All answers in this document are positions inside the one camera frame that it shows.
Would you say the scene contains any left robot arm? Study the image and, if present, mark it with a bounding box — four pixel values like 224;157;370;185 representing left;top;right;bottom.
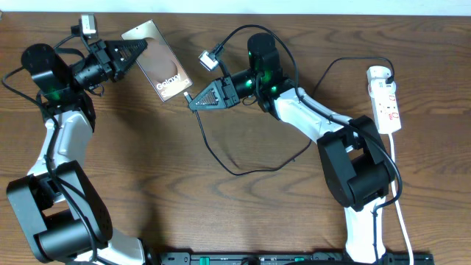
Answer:
7;40;159;264

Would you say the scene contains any white power strip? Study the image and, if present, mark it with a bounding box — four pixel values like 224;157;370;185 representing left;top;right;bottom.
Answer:
366;66;401;135

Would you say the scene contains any black charger cable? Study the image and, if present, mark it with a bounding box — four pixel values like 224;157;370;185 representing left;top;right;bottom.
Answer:
183;56;396;177

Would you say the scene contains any white USB charger adapter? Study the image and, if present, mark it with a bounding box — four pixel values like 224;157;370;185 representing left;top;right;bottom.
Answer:
368;78;397;99

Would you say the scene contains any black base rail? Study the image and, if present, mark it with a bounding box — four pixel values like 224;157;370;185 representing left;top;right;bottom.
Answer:
157;251;435;265

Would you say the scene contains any white power strip cord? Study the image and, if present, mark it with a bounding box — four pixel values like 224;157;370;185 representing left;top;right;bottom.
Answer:
388;132;415;265

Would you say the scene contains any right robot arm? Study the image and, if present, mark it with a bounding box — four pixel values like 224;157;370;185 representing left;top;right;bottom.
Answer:
187;33;403;264

